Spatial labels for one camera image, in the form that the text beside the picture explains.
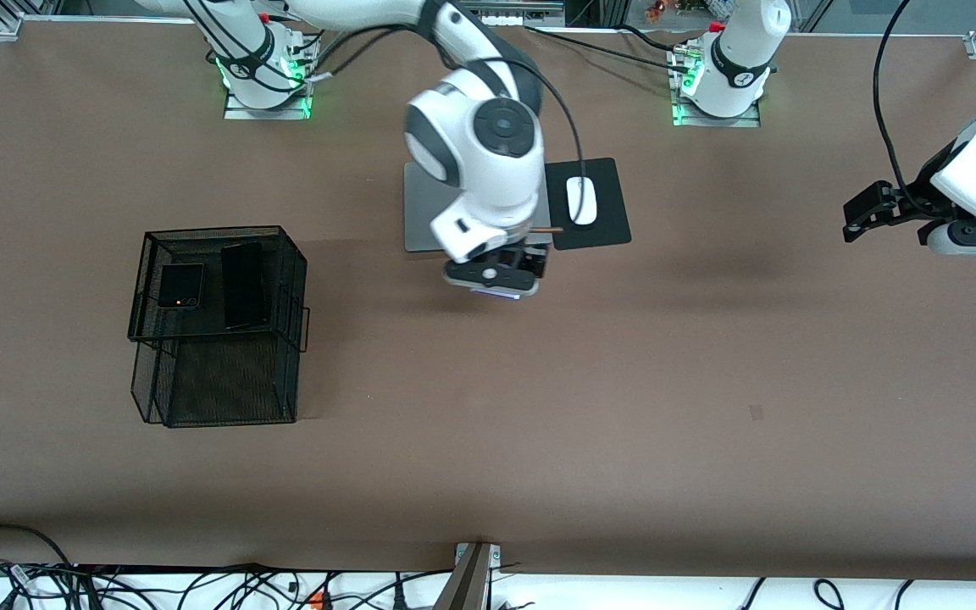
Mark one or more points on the white power strip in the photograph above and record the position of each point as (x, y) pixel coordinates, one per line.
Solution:
(501, 15)

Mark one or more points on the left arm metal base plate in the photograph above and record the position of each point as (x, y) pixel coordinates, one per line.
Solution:
(717, 122)

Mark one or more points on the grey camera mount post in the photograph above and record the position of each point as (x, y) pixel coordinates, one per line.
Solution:
(469, 585)

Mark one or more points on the white computer mouse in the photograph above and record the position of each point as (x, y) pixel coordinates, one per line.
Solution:
(582, 201)

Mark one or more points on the black slab smartphone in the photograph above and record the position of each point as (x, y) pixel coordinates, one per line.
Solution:
(244, 288)

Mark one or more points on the pink flip phone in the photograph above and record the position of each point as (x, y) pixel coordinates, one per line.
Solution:
(496, 293)

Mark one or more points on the silver laptop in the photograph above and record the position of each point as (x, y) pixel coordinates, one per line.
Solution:
(420, 212)

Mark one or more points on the black flip phone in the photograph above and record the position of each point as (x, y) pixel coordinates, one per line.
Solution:
(179, 284)

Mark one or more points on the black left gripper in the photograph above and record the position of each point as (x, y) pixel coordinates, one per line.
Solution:
(914, 202)

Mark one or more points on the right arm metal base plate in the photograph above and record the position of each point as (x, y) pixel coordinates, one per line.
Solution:
(268, 113)

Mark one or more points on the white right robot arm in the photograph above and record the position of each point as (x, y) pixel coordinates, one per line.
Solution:
(488, 169)

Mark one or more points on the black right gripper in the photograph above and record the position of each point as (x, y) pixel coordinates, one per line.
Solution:
(530, 257)

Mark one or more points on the black mouse pad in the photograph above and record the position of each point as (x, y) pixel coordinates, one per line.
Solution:
(611, 229)

